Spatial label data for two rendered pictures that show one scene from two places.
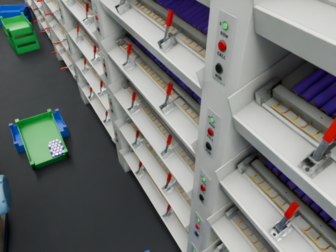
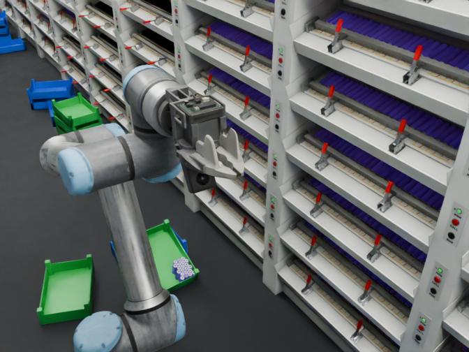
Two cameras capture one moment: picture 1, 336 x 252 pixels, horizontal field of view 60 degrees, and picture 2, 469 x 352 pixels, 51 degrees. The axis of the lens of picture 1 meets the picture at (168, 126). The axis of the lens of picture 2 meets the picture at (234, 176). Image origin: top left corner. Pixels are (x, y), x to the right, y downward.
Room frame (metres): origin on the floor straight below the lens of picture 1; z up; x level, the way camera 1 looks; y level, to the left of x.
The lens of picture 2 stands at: (-0.44, 0.52, 1.61)
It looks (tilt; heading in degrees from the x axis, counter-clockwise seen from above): 34 degrees down; 356
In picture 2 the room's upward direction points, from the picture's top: straight up
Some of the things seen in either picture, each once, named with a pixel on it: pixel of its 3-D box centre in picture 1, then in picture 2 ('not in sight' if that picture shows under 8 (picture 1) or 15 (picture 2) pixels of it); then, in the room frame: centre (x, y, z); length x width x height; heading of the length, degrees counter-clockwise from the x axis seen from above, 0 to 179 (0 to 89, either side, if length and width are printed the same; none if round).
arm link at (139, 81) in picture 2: not in sight; (153, 96); (0.41, 0.61, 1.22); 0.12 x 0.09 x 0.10; 25
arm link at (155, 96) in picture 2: not in sight; (173, 109); (0.34, 0.57, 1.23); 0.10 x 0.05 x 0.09; 115
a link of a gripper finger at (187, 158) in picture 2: not in sight; (196, 155); (0.20, 0.53, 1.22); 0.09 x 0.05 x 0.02; 24
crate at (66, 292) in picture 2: not in sight; (67, 287); (1.09, 1.13, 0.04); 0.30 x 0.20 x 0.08; 7
